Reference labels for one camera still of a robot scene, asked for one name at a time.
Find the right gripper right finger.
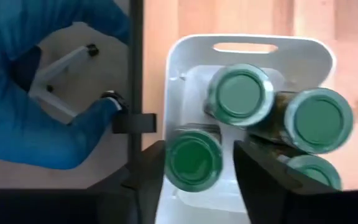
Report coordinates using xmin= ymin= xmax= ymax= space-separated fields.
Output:
xmin=233 ymin=138 xmax=339 ymax=224

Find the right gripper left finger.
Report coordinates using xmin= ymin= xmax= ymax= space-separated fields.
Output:
xmin=87 ymin=139 xmax=167 ymax=224

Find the green lid spice jar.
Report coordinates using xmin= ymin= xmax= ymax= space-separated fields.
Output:
xmin=278 ymin=154 xmax=343 ymax=191
xmin=165 ymin=123 xmax=224 ymax=193
xmin=247 ymin=86 xmax=355 ymax=156
xmin=203 ymin=63 xmax=275 ymax=127

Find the white plastic bin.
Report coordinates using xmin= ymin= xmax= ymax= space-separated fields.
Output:
xmin=154 ymin=33 xmax=337 ymax=224

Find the white chair base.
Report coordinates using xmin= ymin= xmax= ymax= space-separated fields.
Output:
xmin=29 ymin=43 xmax=127 ymax=118

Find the black aluminium table frame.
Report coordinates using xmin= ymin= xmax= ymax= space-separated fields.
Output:
xmin=112 ymin=0 xmax=157 ymax=190

